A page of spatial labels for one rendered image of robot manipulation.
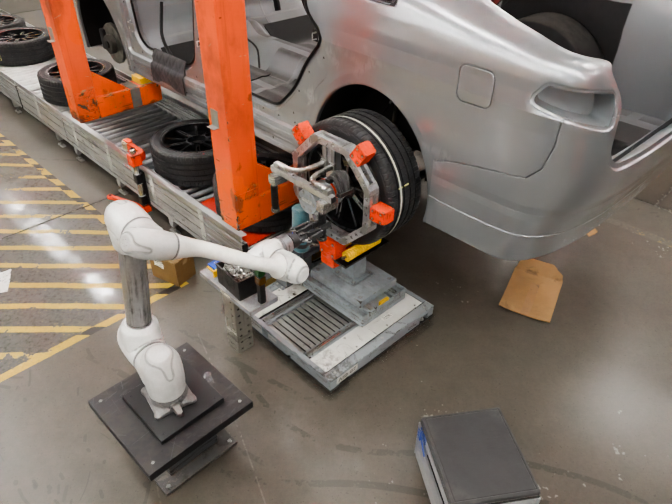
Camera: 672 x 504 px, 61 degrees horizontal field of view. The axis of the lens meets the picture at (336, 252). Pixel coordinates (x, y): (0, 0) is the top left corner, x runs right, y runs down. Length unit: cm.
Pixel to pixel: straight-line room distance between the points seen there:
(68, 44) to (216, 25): 199
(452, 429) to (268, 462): 84
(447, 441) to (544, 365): 104
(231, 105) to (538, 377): 207
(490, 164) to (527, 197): 20
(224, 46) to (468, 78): 108
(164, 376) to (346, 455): 91
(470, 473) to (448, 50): 164
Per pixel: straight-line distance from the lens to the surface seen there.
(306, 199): 273
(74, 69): 457
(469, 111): 245
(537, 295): 371
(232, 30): 274
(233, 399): 257
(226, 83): 278
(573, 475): 289
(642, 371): 347
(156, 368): 237
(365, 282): 323
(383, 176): 263
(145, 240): 203
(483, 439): 245
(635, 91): 405
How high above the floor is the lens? 227
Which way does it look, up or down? 36 degrees down
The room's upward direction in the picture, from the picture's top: 1 degrees clockwise
